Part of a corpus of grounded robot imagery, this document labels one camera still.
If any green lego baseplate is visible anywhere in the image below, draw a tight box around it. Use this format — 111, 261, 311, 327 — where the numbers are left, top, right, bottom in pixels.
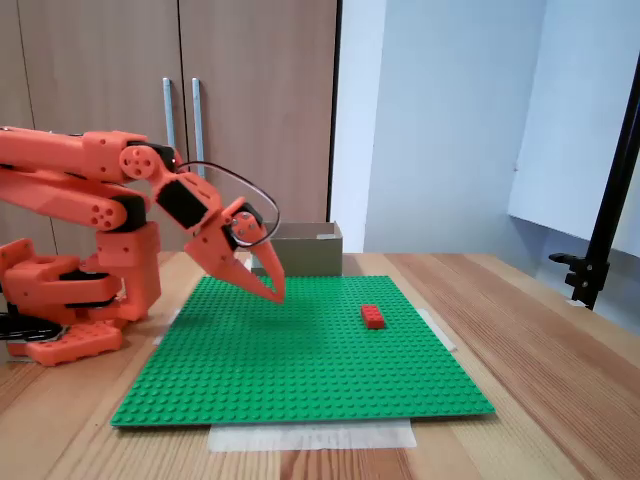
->
109, 274, 497, 429

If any wooden cabinet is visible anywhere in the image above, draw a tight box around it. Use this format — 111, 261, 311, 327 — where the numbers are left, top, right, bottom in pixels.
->
0, 0, 344, 256

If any gripper servo cable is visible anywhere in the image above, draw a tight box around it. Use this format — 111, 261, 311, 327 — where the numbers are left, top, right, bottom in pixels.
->
172, 160, 280, 249

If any metal cabinet handle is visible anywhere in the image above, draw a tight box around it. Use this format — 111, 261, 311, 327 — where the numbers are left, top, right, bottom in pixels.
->
191, 77, 207, 181
162, 77, 177, 174

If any long masking tape strip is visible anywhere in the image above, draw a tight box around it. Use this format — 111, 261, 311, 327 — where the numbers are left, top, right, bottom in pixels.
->
207, 418, 419, 454

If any red lego block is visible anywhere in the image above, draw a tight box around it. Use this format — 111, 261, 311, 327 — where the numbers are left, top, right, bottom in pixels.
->
360, 303, 387, 330

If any white wall board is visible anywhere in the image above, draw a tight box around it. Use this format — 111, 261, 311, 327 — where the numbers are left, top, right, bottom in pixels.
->
507, 0, 640, 259

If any short masking tape strip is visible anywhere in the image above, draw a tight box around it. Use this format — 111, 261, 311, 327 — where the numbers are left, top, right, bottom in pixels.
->
417, 308, 459, 353
151, 307, 184, 347

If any open cardboard box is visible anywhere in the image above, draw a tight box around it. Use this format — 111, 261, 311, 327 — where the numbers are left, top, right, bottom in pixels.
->
249, 221, 345, 277

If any black camera stand with clamp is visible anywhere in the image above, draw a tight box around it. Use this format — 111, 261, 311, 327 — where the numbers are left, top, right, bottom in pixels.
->
548, 89, 640, 311

